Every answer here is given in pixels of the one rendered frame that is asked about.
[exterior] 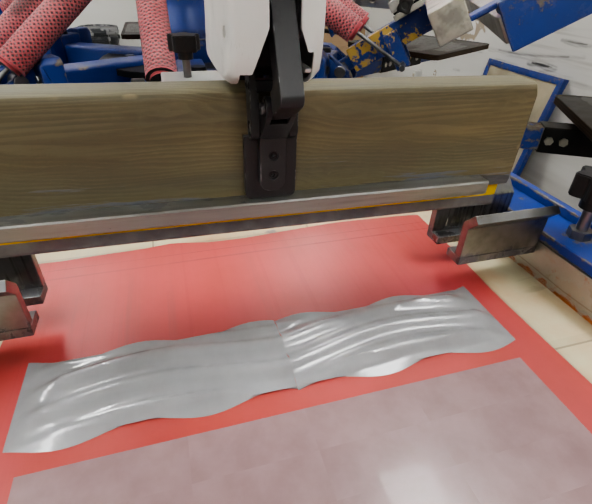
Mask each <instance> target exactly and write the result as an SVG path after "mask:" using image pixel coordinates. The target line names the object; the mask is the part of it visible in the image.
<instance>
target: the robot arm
mask: <svg viewBox="0 0 592 504"><path fill-rule="evenodd" d="M204 6H205V31H206V49H207V54H208V56H209V58H210V60H211V62H212V63H213V65H214V66H215V68H216V69H217V71H218V72H219V73H220V74H221V76H222V77H223V78H224V79H225V80H226V81H228V82H229V83H230V84H237V83H238V82H239V80H245V88H246V109H247V128H248V134H245V135H242V136H243V163H244V190H245V194H246V196H247V197H248V198H249V199H257V198H267V197H278V196H288V195H292V194H293V193H294V191H295V175H296V147H297V134H298V113H299V111H300V110H301V109H302V108H303V107H304V103H305V93H304V83H303V82H308V81H309V80H311V79H312V78H313V77H314V76H315V75H316V74H317V72H318V71H319V68H320V63H321V57H322V49H323V39H324V28H325V14H326V0H204ZM264 75H265V76H264ZM268 91H271V92H270V94H271V96H264V97H263V99H262V102H260V103H259V92H268ZM259 110H260V111H259Z"/></svg>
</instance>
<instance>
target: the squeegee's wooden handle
mask: <svg viewBox="0 0 592 504"><path fill-rule="evenodd" d="M303 83H304V93H305V103H304V107H303V108H302V109H301V110H300V111H299V113H298V134H297V147H296V175H295V191H298V190H309V189H320V188H331V187H343V186H354V185H365V184H376V183H388V182H399V181H410V180H422V179H433V178H444V177H455V176H467V175H478V174H479V175H480V176H482V177H484V178H485V179H487V180H488V181H489V184H488V185H493V184H503V183H507V181H508V179H509V176H510V174H511V171H512V168H513V165H514V162H515V159H516V156H517V153H518V150H519V147H520V144H521V141H522V138H523V135H524V132H525V130H526V127H527V124H528V121H529V118H530V115H531V112H532V109H533V106H534V103H535V100H536V97H537V83H536V82H535V80H532V79H529V78H526V77H522V76H519V75H476V76H423V77H370V78H318V79H311V80H309V81H308V82H303ZM245 134H248V128H247V109H246V88H245V80H239V82H238V83H237V84H230V83H229V82H228V81H226V80H213V81H160V82H108V83H55V84H2V85H0V217H5V216H16V215H27V214H38V213H50V212H61V211H72V210H84V209H95V208H106V207H117V206H129V205H140V204H151V203H162V202H174V201H185V200H196V199H207V198H219V197H230V196H241V195H246V194H245V190H244V163H243V136H242V135H245Z"/></svg>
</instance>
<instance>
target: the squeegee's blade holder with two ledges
mask: <svg viewBox="0 0 592 504"><path fill-rule="evenodd" d="M488 184H489V181H488V180H487V179H485V178H484V177H482V176H480V175H479V174H478V175H467V176H455V177H444V178H433V179H422V180H410V181H399V182H388V183H376V184H365V185H354V186H343V187H331V188H320V189H309V190H298V191H294V193H293V194H292V195H288V196H278V197H267V198H257V199H249V198H248V197H247V196H246V195H241V196H230V197H219V198H207V199H196V200H185V201H174V202H162V203H151V204H140V205H129V206H117V207H106V208H95V209H84V210H72V211H61V212H50V213H38V214H27V215H16V216H5V217H0V244H2V243H12V242H22V241H32V240H41V239H51V238H61V237H70V236H80V235H90V234H100V233H109V232H119V231H129V230H139V229H148V228H158V227H168V226H177V225H187V224H197V223H207V222H216V221H226V220H236V219H245V218H255V217H265V216H275V215H284V214H294V213H304V212H313V211H323V210H333V209H343V208H352V207H362V206H372V205H381V204H391V203H401V202H411V201H420V200H430V199H440V198H450V197H459V196H469V195H479V194H484V193H486V190H487V187H488Z"/></svg>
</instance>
